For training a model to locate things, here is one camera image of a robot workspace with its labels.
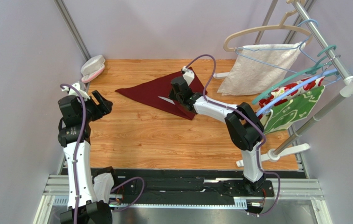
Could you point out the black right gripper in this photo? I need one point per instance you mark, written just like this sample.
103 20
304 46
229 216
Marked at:
178 92

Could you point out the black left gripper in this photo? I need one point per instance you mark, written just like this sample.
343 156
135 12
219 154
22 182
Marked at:
104 107

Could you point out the green handled table knife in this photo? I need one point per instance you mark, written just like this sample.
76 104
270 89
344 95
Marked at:
167 100

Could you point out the dark red cloth napkin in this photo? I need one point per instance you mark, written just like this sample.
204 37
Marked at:
147 94

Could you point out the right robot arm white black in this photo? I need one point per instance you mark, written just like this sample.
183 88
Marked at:
244 127

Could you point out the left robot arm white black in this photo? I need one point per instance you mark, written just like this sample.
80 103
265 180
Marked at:
88 194

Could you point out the white pink folded cloth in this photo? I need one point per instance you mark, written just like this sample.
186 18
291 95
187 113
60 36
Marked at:
92 68

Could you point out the white textured hanging cloth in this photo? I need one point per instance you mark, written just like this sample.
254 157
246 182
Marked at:
249 78

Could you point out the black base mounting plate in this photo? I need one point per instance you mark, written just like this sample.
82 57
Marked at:
187 187

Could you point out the green white patterned cloth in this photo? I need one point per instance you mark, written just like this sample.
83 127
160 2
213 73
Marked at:
281 117

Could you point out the beige clothes hanger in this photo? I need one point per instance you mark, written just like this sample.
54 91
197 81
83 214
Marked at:
280 26

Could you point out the red flower patterned cloth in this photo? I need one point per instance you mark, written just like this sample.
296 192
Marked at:
299 91

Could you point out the teal clothes hanger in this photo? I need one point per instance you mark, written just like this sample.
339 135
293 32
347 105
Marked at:
307 72

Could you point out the blue clothes hanger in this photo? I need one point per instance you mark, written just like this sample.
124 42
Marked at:
294 88

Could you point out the silver white clothes rack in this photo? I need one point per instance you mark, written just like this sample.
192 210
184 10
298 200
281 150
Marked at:
274 155

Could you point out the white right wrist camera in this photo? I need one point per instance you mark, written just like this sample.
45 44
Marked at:
188 75

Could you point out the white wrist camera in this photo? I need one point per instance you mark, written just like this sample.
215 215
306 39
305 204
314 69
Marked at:
188 75
75 89

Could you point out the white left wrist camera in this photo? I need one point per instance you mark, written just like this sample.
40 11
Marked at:
75 89

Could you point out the light blue wire hanger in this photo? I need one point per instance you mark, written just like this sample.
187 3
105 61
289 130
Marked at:
278 56

